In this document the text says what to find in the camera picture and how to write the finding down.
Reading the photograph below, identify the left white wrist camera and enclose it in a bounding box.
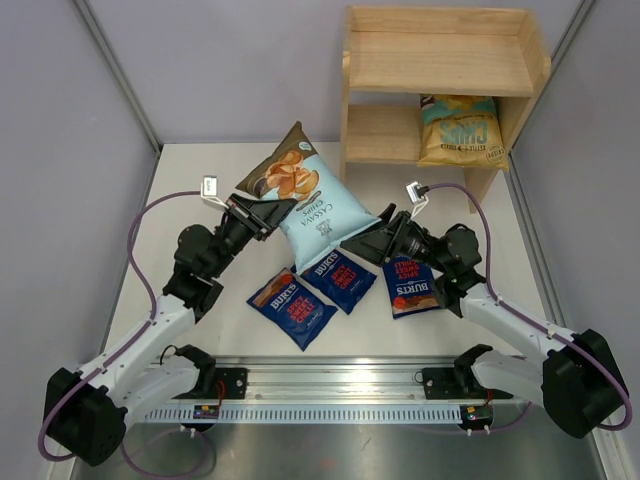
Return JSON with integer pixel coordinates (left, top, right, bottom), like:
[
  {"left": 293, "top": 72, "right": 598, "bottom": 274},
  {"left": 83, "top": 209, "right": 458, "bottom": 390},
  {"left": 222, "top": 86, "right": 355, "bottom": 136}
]
[{"left": 200, "top": 175, "right": 227, "bottom": 210}]

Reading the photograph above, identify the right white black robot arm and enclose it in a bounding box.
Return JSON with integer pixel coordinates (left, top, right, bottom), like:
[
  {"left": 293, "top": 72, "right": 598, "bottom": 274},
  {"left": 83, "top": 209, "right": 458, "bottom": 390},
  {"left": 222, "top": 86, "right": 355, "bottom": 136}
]
[{"left": 341, "top": 206, "right": 633, "bottom": 439}]

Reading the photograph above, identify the light blue cassava chips bag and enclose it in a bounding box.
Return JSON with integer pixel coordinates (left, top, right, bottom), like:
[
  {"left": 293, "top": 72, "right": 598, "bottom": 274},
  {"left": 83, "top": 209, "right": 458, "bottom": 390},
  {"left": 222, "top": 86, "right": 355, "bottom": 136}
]
[{"left": 236, "top": 121, "right": 380, "bottom": 272}]

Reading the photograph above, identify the left aluminium frame post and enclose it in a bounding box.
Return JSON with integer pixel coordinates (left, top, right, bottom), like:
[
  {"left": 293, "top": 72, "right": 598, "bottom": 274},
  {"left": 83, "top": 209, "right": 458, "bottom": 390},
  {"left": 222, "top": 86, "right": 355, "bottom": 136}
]
[{"left": 69, "top": 0, "right": 163, "bottom": 159}]

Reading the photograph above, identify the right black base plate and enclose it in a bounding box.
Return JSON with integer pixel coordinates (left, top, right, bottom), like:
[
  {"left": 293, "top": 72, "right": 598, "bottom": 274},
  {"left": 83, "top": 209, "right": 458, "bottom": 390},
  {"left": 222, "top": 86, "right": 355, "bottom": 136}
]
[{"left": 419, "top": 366, "right": 513, "bottom": 401}]

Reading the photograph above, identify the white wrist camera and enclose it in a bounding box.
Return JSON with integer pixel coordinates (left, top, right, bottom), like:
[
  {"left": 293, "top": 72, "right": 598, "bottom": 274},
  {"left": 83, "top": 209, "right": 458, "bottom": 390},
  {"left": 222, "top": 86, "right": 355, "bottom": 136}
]
[
  {"left": 200, "top": 175, "right": 227, "bottom": 210},
  {"left": 406, "top": 181, "right": 429, "bottom": 219}
]

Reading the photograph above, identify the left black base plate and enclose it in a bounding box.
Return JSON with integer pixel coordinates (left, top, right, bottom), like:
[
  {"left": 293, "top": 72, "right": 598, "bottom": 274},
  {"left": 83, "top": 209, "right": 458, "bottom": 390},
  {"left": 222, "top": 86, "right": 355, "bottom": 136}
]
[{"left": 174, "top": 367, "right": 248, "bottom": 400}]

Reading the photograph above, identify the blue Burts chips bag middle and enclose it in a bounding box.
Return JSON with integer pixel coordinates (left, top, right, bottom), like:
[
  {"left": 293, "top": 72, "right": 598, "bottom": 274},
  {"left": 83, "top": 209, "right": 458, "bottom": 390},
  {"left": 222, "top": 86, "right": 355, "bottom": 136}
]
[{"left": 292, "top": 249, "right": 377, "bottom": 315}]

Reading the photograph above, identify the blue burts chips bag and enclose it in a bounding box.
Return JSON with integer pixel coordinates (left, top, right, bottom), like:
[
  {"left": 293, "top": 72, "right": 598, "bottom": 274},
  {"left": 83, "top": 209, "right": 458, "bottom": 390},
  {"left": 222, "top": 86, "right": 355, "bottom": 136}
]
[
  {"left": 382, "top": 256, "right": 440, "bottom": 320},
  {"left": 247, "top": 268, "right": 338, "bottom": 351},
  {"left": 292, "top": 249, "right": 377, "bottom": 315}
]

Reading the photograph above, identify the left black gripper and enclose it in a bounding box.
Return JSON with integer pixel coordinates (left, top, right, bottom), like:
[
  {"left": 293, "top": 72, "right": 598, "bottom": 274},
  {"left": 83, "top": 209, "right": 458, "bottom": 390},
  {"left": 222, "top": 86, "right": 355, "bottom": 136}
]
[{"left": 208, "top": 194, "right": 296, "bottom": 278}]

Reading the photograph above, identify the blue Burts chips bag right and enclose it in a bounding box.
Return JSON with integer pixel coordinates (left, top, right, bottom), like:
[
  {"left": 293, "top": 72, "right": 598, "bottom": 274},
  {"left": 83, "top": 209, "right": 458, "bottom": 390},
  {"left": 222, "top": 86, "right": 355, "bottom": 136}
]
[{"left": 382, "top": 256, "right": 440, "bottom": 320}]

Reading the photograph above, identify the purple cable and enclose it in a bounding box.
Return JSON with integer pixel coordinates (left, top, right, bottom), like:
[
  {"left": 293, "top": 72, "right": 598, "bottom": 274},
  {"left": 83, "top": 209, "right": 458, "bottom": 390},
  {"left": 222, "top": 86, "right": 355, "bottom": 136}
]
[
  {"left": 427, "top": 182, "right": 631, "bottom": 434},
  {"left": 37, "top": 189, "right": 217, "bottom": 479}
]

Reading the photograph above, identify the aluminium frame post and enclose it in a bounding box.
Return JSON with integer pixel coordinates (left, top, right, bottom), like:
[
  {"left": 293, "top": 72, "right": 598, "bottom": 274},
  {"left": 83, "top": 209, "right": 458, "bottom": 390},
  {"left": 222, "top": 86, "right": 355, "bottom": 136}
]
[
  {"left": 504, "top": 0, "right": 601, "bottom": 166},
  {"left": 69, "top": 0, "right": 163, "bottom": 159}
]

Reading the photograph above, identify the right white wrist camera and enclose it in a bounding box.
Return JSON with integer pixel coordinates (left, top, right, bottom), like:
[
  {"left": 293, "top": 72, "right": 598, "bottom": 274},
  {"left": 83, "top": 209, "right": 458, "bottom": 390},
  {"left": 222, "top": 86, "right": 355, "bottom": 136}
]
[{"left": 406, "top": 181, "right": 429, "bottom": 219}]

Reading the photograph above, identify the aluminium mounting rail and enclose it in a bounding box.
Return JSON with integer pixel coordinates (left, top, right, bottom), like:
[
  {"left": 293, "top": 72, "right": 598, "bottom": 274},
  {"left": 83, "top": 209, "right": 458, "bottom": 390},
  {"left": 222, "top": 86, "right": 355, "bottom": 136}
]
[{"left": 139, "top": 354, "right": 551, "bottom": 406}]

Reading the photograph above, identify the white slotted cable duct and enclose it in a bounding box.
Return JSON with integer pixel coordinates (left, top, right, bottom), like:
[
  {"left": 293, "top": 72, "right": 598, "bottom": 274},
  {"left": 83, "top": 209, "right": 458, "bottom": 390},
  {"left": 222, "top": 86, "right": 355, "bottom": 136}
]
[{"left": 144, "top": 404, "right": 462, "bottom": 425}]

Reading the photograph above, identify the large yellow kettle chips bag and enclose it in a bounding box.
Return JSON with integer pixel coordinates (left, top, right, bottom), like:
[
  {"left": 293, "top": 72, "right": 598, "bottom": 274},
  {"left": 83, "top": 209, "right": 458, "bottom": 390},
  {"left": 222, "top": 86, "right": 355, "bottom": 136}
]
[{"left": 418, "top": 94, "right": 508, "bottom": 171}]

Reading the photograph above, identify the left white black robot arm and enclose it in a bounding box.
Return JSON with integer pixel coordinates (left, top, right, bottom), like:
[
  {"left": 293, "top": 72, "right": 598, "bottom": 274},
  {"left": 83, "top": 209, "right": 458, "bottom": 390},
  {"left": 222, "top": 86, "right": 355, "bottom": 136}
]
[{"left": 37, "top": 194, "right": 297, "bottom": 466}]

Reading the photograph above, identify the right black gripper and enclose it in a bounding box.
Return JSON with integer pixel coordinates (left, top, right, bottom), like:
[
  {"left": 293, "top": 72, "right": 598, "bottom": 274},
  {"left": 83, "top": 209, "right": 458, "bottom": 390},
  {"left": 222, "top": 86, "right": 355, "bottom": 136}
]
[{"left": 341, "top": 204, "right": 450, "bottom": 274}]

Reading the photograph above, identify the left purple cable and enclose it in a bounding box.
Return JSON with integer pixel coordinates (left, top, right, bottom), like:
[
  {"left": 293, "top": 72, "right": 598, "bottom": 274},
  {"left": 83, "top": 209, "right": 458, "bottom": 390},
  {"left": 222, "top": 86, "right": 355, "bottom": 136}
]
[{"left": 37, "top": 189, "right": 217, "bottom": 479}]

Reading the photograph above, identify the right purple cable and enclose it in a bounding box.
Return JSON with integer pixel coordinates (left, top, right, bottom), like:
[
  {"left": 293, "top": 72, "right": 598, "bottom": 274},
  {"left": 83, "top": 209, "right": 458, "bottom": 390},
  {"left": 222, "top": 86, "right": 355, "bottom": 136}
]
[{"left": 427, "top": 182, "right": 631, "bottom": 434}]

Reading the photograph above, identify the right aluminium frame post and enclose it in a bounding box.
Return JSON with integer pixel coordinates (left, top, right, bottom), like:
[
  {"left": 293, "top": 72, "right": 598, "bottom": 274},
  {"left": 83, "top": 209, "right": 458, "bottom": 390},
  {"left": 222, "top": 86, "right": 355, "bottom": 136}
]
[{"left": 504, "top": 0, "right": 601, "bottom": 166}]

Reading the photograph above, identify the blue Burts chips bag left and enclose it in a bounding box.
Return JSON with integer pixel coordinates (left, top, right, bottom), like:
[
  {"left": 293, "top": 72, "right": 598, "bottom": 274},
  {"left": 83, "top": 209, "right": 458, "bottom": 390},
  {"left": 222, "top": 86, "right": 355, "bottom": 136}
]
[{"left": 247, "top": 268, "right": 338, "bottom": 351}]

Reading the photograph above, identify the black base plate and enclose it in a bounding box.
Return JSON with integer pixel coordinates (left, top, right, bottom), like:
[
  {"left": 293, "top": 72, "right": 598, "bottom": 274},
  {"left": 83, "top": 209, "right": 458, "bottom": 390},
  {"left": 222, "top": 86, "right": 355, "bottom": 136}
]
[
  {"left": 174, "top": 367, "right": 248, "bottom": 400},
  {"left": 419, "top": 366, "right": 513, "bottom": 401}
]

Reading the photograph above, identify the wooden two-tier shelf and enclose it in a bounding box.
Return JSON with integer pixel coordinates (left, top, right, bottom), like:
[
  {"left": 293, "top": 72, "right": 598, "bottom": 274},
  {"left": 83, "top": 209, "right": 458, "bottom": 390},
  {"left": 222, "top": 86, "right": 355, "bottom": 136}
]
[{"left": 336, "top": 5, "right": 553, "bottom": 215}]

